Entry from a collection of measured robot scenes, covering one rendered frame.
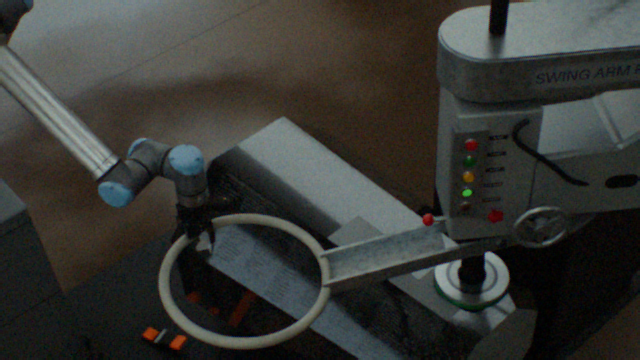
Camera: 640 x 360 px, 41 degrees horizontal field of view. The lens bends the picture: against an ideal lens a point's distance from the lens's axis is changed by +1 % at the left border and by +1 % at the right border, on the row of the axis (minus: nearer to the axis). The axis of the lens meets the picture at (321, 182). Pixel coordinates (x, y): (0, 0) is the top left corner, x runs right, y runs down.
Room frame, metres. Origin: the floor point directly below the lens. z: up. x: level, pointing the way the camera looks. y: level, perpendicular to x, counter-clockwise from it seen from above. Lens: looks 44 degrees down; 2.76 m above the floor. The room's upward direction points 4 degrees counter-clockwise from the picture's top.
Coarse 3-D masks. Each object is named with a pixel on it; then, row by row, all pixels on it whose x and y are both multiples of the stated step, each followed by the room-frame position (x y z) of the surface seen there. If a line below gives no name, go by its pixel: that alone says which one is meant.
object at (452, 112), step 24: (456, 96) 1.55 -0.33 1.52; (456, 120) 1.49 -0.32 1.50; (480, 120) 1.47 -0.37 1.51; (504, 120) 1.47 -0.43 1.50; (528, 120) 1.47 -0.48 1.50; (504, 144) 1.47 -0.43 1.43; (528, 144) 1.48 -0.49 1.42; (504, 168) 1.47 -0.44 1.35; (528, 168) 1.48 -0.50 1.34; (504, 192) 1.47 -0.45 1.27; (528, 192) 1.48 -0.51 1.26; (480, 216) 1.47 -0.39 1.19; (504, 216) 1.47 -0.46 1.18
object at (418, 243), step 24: (384, 240) 1.63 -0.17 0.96; (408, 240) 1.63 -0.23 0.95; (432, 240) 1.61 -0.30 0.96; (480, 240) 1.53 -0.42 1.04; (504, 240) 1.52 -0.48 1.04; (528, 240) 1.53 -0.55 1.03; (336, 264) 1.61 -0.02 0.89; (360, 264) 1.59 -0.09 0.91; (384, 264) 1.57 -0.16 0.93; (408, 264) 1.52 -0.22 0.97; (432, 264) 1.52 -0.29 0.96; (336, 288) 1.51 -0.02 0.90
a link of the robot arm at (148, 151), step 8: (136, 144) 1.82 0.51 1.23; (144, 144) 1.82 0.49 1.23; (152, 144) 1.81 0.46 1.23; (160, 144) 1.82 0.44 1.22; (128, 152) 1.81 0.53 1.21; (136, 152) 1.79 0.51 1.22; (144, 152) 1.78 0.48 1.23; (152, 152) 1.78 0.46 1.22; (160, 152) 1.78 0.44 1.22; (168, 152) 1.78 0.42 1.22; (144, 160) 1.75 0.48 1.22; (152, 160) 1.76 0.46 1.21; (160, 160) 1.76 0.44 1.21; (152, 168) 1.74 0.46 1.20; (160, 168) 1.75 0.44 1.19; (152, 176) 1.73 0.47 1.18; (160, 176) 1.75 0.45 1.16
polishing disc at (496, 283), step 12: (444, 264) 1.63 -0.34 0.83; (456, 264) 1.62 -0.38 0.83; (492, 264) 1.61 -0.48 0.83; (504, 264) 1.61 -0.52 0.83; (444, 276) 1.58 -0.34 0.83; (456, 276) 1.58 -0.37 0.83; (492, 276) 1.57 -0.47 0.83; (504, 276) 1.57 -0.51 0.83; (444, 288) 1.54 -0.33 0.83; (456, 288) 1.53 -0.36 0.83; (468, 288) 1.53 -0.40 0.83; (480, 288) 1.53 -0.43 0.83; (492, 288) 1.53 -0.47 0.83; (504, 288) 1.52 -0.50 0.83; (456, 300) 1.50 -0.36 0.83; (468, 300) 1.49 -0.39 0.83; (480, 300) 1.49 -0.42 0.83; (492, 300) 1.49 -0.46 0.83
